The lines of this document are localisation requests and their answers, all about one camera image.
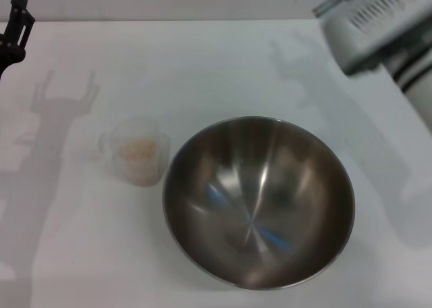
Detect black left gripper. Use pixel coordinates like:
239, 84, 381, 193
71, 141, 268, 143
0, 0, 36, 82

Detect white rice grains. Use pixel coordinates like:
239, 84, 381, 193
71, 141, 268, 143
117, 138, 158, 161

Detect clear plastic measuring cup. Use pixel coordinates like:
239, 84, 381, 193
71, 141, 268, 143
98, 115, 172, 187

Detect stainless steel mixing bowl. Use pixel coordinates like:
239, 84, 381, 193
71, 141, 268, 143
161, 115, 356, 290

